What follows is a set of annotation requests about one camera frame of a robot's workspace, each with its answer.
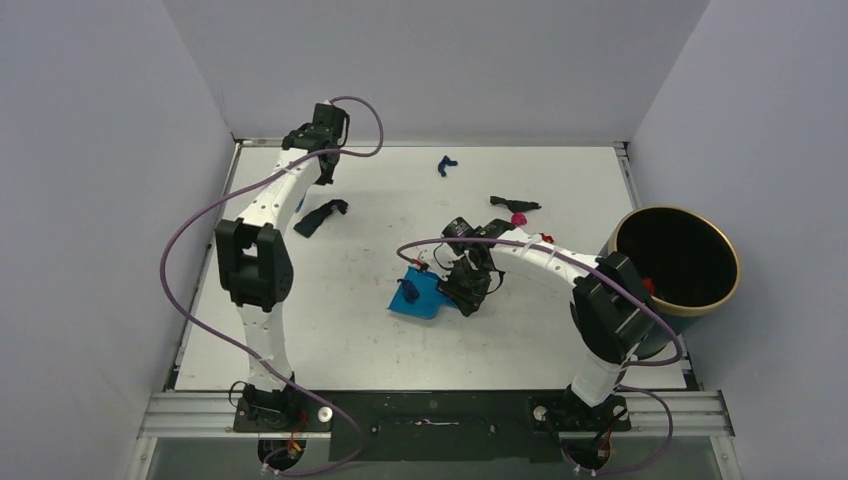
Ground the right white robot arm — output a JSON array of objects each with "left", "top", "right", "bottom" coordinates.
[{"left": 437, "top": 217, "right": 654, "bottom": 429}]

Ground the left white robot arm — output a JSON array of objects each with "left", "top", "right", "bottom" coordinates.
[{"left": 215, "top": 102, "right": 349, "bottom": 431}]

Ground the black paper scrap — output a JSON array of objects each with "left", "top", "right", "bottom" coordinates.
[{"left": 489, "top": 195, "right": 542, "bottom": 214}]

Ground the black gold-rimmed waste bin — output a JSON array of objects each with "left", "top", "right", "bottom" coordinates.
[{"left": 596, "top": 206, "right": 740, "bottom": 362}]

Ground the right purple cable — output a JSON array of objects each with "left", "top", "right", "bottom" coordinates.
[{"left": 396, "top": 237, "right": 685, "bottom": 477}]

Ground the black paper scrap strip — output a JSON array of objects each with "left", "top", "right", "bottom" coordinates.
[{"left": 293, "top": 199, "right": 349, "bottom": 238}]

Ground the blue plastic dustpan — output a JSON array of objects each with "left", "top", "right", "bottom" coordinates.
[{"left": 388, "top": 266, "right": 457, "bottom": 320}]

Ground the small pink scrap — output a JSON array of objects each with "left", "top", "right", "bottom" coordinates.
[{"left": 510, "top": 212, "right": 528, "bottom": 227}]

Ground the dark blue paper scrap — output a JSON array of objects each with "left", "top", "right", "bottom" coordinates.
[{"left": 397, "top": 278, "right": 420, "bottom": 304}]

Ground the red paper scrap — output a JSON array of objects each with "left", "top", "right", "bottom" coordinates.
[{"left": 642, "top": 277, "right": 656, "bottom": 296}]

